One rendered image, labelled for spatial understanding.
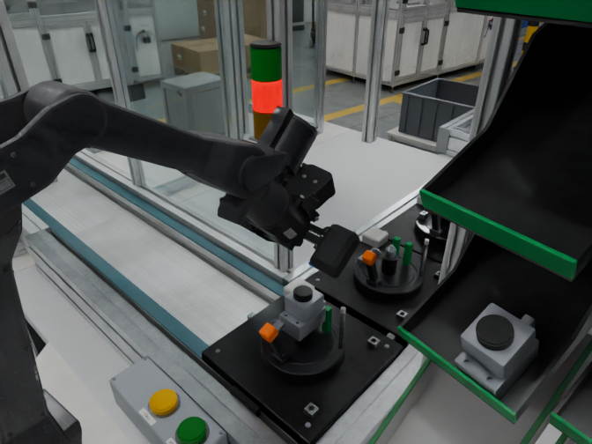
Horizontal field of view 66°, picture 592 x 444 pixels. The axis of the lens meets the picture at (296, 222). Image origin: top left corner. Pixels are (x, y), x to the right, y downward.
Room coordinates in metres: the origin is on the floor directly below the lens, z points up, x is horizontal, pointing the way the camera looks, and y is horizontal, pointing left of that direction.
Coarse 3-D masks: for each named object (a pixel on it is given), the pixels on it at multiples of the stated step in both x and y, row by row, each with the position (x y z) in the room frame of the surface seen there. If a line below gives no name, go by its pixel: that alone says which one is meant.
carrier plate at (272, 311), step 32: (256, 320) 0.61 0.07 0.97; (352, 320) 0.61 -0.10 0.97; (224, 352) 0.53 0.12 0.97; (256, 352) 0.53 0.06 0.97; (352, 352) 0.53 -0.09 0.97; (384, 352) 0.53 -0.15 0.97; (256, 384) 0.47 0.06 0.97; (288, 384) 0.47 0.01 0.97; (320, 384) 0.47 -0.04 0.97; (352, 384) 0.47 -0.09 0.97; (288, 416) 0.41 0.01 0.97; (320, 416) 0.41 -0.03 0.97
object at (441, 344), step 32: (480, 256) 0.42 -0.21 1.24; (512, 256) 0.41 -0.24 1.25; (448, 288) 0.39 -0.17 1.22; (480, 288) 0.38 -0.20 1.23; (512, 288) 0.37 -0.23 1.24; (544, 288) 0.36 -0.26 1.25; (576, 288) 0.35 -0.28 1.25; (416, 320) 0.36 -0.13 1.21; (448, 320) 0.36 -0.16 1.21; (544, 320) 0.33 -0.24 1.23; (576, 320) 0.32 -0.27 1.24; (448, 352) 0.32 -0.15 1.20; (544, 352) 0.30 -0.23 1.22; (544, 384) 0.27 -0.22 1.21; (512, 416) 0.24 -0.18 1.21
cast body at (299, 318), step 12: (300, 288) 0.54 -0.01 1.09; (312, 288) 0.56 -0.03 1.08; (288, 300) 0.53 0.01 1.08; (300, 300) 0.52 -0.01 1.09; (312, 300) 0.53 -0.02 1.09; (324, 300) 0.57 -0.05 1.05; (288, 312) 0.53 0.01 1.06; (300, 312) 0.51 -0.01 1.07; (312, 312) 0.52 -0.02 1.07; (324, 312) 0.54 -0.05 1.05; (288, 324) 0.51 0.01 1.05; (300, 324) 0.51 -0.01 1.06; (312, 324) 0.52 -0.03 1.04; (300, 336) 0.50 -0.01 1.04
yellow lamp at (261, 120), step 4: (256, 112) 0.74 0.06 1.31; (256, 116) 0.74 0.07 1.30; (260, 116) 0.73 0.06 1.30; (264, 116) 0.73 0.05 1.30; (268, 116) 0.73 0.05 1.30; (256, 120) 0.74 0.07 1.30; (260, 120) 0.73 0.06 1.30; (264, 120) 0.73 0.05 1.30; (268, 120) 0.73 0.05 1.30; (256, 124) 0.74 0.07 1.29; (260, 124) 0.73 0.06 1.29; (264, 124) 0.73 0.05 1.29; (256, 128) 0.74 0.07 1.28; (260, 128) 0.73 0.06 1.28; (264, 128) 0.73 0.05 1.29; (256, 132) 0.74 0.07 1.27; (260, 132) 0.73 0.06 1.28; (256, 136) 0.74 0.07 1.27; (260, 136) 0.73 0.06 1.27
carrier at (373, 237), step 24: (384, 240) 0.85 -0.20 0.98; (360, 264) 0.74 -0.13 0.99; (384, 264) 0.72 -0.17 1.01; (408, 264) 0.74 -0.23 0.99; (432, 264) 0.77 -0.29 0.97; (336, 288) 0.69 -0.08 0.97; (360, 288) 0.69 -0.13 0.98; (384, 288) 0.67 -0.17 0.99; (408, 288) 0.67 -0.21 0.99; (432, 288) 0.69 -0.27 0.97; (360, 312) 0.63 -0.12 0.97; (384, 312) 0.63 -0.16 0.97; (408, 312) 0.63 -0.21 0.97
